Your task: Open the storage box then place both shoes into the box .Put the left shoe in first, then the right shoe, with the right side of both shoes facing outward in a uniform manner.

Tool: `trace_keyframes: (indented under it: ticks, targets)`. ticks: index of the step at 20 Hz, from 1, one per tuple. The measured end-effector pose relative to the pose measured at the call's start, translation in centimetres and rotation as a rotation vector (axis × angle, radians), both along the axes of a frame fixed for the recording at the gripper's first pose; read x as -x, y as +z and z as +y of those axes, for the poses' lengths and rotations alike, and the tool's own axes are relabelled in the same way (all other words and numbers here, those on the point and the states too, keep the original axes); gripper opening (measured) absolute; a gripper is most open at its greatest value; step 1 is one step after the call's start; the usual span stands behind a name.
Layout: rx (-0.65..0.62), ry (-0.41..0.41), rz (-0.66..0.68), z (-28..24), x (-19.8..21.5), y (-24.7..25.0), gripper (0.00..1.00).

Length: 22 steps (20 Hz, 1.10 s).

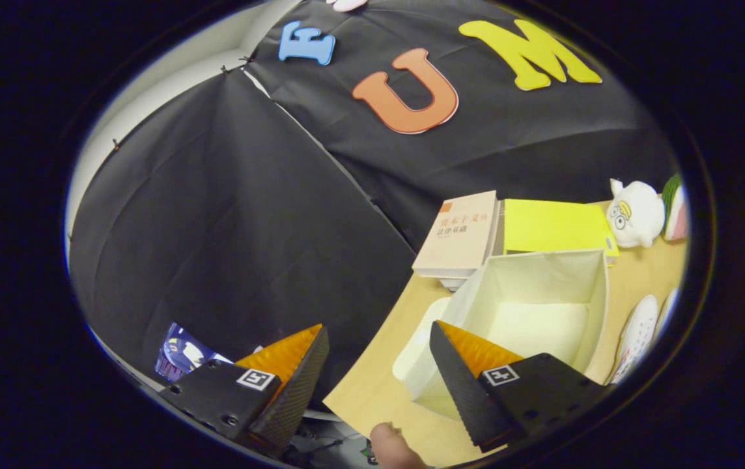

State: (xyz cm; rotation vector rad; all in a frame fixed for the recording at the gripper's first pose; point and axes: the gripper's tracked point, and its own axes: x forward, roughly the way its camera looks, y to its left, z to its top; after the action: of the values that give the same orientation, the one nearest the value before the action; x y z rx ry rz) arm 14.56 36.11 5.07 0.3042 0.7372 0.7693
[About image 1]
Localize blue lit screen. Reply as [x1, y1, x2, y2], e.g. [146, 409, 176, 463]
[154, 322, 235, 383]

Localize watermelon slice plush toy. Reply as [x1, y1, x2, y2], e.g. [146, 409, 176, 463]
[662, 173, 689, 242]

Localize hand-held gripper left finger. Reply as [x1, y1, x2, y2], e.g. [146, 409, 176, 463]
[158, 324, 331, 459]

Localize white striped shoe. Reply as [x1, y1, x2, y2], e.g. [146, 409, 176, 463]
[609, 294, 660, 385]
[656, 287, 681, 339]

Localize yellow book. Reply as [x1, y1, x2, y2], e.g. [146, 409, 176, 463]
[493, 199, 621, 268]

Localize beige book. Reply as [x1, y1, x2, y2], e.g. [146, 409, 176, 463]
[412, 190, 498, 291]

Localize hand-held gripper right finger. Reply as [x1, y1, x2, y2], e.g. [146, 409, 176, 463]
[429, 320, 608, 453]

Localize beige fabric storage box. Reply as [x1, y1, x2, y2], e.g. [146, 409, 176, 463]
[405, 249, 610, 421]

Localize white plush toy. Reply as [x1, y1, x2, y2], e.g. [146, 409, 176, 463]
[607, 178, 666, 249]

